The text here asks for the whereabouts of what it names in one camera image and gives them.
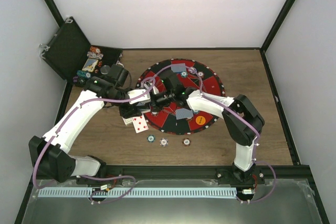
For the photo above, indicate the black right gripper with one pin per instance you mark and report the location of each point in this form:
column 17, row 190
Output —
column 154, row 100

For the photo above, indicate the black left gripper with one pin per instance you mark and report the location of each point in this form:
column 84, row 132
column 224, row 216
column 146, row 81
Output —
column 129, row 112

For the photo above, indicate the five of diamonds card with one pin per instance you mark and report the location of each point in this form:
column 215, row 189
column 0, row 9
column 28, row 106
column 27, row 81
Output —
column 139, row 124

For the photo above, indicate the card dealt seat one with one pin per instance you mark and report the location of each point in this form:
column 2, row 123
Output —
column 183, row 114

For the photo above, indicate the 50 chips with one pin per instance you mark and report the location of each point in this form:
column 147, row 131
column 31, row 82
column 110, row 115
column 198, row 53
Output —
column 184, row 74

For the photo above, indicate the card dealt seat six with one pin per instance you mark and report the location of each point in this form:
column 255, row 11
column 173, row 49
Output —
column 178, row 68

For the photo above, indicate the red chips seat two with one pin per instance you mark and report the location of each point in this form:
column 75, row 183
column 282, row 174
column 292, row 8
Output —
column 154, row 113

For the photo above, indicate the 10 chips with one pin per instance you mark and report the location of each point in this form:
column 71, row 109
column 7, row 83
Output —
column 192, row 70

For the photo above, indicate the red chips seat seven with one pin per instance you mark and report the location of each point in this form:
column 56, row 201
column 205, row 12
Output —
column 200, row 74

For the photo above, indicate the orange big blind button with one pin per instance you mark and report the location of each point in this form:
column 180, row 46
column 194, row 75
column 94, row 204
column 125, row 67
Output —
column 200, row 120

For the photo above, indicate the blue green 50 chip stack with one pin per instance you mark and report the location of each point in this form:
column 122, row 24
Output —
column 151, row 138

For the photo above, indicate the red brown chip stack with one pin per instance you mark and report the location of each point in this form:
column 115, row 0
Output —
column 186, row 142

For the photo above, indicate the blue orange 10 chip stack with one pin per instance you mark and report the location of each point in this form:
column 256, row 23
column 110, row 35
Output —
column 164, row 142

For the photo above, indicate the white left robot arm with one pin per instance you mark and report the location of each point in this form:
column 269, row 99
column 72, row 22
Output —
column 50, row 153

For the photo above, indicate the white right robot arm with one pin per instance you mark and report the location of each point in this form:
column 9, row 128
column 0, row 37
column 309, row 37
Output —
column 243, row 121

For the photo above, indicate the white card box tray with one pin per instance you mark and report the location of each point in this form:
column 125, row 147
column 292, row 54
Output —
column 128, row 121

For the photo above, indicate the round red black poker mat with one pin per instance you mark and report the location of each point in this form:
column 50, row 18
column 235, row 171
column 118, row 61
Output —
column 166, row 120

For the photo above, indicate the clear acrylic dealer button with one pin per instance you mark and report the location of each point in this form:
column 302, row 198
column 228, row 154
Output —
column 105, row 69

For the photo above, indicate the blue green 50 chip row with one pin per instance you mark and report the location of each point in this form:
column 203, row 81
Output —
column 84, row 74

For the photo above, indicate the blue playing card box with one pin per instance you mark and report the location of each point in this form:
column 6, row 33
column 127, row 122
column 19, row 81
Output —
column 90, row 65

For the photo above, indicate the blue orange 10 chip row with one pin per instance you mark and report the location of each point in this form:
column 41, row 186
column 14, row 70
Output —
column 93, row 55

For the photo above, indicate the red orange chip row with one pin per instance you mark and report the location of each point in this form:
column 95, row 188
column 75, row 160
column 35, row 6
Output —
column 95, row 49

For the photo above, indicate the black poker chip case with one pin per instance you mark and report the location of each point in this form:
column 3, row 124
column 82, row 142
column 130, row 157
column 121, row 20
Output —
column 66, row 53

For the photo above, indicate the light blue slotted strip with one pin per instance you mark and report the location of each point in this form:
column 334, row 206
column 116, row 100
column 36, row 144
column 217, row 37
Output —
column 81, row 192

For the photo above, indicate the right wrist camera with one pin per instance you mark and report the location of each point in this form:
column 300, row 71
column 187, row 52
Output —
column 172, row 82

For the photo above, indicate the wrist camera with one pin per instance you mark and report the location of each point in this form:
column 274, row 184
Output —
column 117, row 75
column 172, row 82

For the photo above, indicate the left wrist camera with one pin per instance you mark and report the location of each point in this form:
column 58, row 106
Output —
column 117, row 75

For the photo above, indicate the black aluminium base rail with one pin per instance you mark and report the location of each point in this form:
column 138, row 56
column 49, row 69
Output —
column 224, row 175

